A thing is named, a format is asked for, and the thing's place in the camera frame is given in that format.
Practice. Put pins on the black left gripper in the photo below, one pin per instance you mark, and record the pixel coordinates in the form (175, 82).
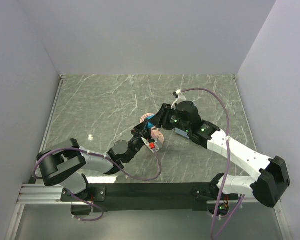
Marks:
(141, 130)

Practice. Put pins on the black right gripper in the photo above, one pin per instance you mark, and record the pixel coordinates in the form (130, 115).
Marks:
(161, 119)

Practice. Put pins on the blue plug adapter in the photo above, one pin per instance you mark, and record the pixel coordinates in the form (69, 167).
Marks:
(150, 125)

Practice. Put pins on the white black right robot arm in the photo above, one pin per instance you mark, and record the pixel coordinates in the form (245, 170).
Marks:
(267, 178)

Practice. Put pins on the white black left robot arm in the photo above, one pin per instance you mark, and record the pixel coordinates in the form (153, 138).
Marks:
(59, 165)

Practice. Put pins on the pink round power strip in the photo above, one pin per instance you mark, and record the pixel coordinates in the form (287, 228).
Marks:
(158, 139)

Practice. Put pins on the light blue power strip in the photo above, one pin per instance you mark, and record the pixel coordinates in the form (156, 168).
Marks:
(182, 133)

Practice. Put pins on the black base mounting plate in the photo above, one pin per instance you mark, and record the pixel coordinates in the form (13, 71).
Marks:
(151, 196)

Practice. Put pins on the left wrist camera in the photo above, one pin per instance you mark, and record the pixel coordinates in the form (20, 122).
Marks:
(153, 144)

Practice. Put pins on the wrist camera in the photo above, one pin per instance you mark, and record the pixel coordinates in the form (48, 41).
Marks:
(179, 97)
(153, 144)

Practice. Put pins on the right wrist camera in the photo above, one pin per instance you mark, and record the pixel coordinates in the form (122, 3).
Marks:
(179, 97)

